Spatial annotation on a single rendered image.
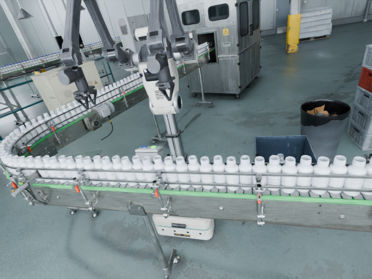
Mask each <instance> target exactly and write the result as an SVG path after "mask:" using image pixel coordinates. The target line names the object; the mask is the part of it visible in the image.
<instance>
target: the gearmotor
mask: <svg viewBox="0 0 372 279"><path fill-rule="evenodd" d="M114 111H115V107H114V105H113V104H112V103H110V102H106V103H104V104H102V105H100V106H98V107H96V108H94V109H92V111H91V114H89V115H87V116H85V117H84V118H82V119H83V120H84V122H85V125H86V128H87V130H88V131H89V132H91V130H93V131H94V130H96V129H98V128H100V127H101V126H102V124H101V121H100V120H101V119H102V118H104V117H107V116H108V117H109V119H110V116H109V115H110V114H112V113H113V112H114ZM110 122H111V120H110ZM111 125H112V122H111ZM112 131H113V125H112ZM112 131H111V133H112ZM111 133H110V134H111ZM110 134H109V135H110ZM109 135H108V136H109ZM108 136H106V137H108ZM106 137H105V138H106ZM105 138H103V139H105ZM103 139H101V140H103Z"/></svg>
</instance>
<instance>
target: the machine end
mask: <svg viewBox="0 0 372 279"><path fill-rule="evenodd" d="M176 3H177V7H178V12H179V16H180V21H181V24H182V27H183V29H184V31H185V32H192V33H193V39H194V40H195V42H196V43H197V45H201V44H204V43H206V42H207V43H208V44H209V43H210V42H213V41H215V43H213V44H212V45H214V46H215V51H216V58H214V59H213V60H211V61H209V62H207V63H206V64H204V65H203V66H202V67H201V68H200V69H201V78H202V82H203V90H204V93H221V94H236V96H235V99H239V98H240V96H238V94H239V93H240V92H242V90H243V89H244V88H248V87H250V86H249V85H248V84H249V83H250V82H251V81H252V80H253V79H258V78H259V77H257V75H258V74H259V73H260V68H261V65H260V49H261V46H260V43H261V42H262V41H263V39H260V33H261V30H260V7H261V0H176ZM210 46H211V45H210ZM212 47H213V46H212ZM187 78H188V84H189V85H188V87H189V91H190V92H193V93H194V95H193V97H196V96H197V95H196V94H195V92H202V91H201V87H200V78H199V71H198V68H197V69H195V70H194V71H192V72H191V73H189V74H187Z"/></svg>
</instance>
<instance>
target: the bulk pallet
mask: <svg viewBox="0 0 372 279"><path fill-rule="evenodd" d="M333 8H334V7H326V6H324V7H318V8H312V9H305V10H302V11H299V12H300V13H301V25H300V32H299V40H301V39H308V40H301V41H299V42H304V41H309V40H316V39H323V38H316V37H323V36H324V38H330V33H331V30H332V23H331V20H332V14H333ZM314 38H316V39H314Z"/></svg>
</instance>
